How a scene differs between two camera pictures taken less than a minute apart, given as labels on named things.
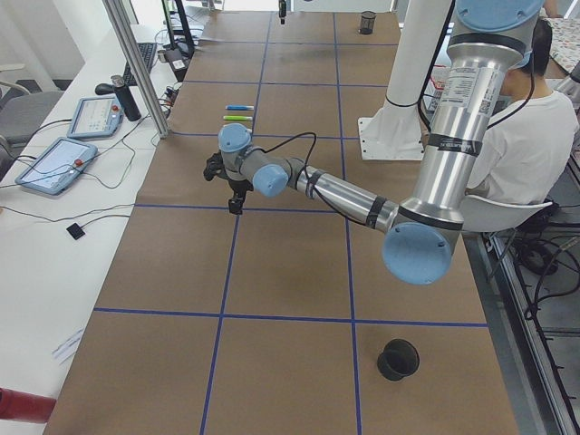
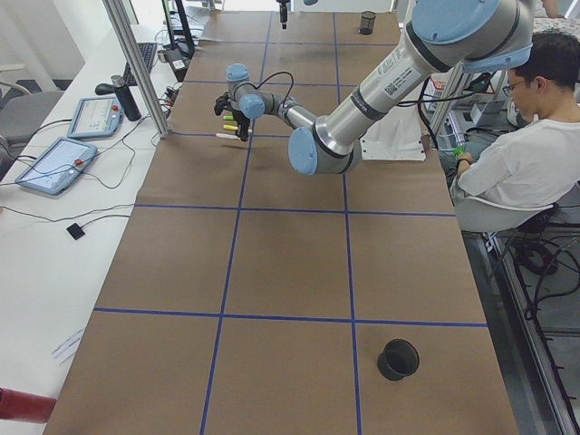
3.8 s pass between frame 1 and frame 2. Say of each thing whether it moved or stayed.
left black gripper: moved
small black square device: stayed
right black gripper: stayed
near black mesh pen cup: stayed
